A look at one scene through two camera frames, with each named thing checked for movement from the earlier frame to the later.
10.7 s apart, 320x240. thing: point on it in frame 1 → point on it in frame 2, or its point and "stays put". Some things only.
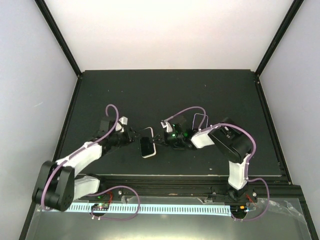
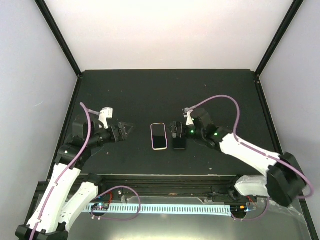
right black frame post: x=294 y=9 stays put
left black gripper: x=130 y=137 → x=122 y=136
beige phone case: x=148 y=146 → x=159 y=149
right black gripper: x=162 y=135 → x=176 y=125
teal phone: x=147 y=146 → x=159 y=136
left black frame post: x=47 y=15 stays put
